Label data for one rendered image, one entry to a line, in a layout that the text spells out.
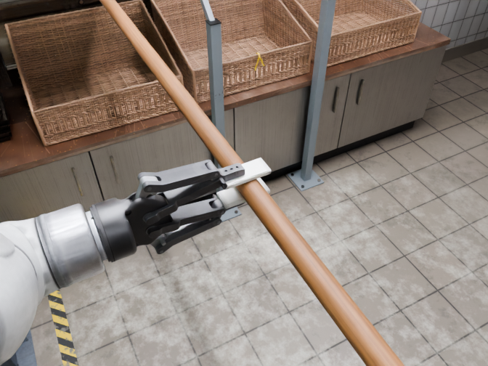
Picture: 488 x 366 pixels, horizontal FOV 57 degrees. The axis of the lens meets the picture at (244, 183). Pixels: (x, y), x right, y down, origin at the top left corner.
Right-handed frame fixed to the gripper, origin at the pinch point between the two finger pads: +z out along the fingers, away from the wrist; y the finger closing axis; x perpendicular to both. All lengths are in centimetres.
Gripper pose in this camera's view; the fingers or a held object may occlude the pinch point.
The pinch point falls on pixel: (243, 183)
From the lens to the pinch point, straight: 62.0
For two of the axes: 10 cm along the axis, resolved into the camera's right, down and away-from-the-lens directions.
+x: 4.6, 6.2, -6.3
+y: -0.1, 7.2, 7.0
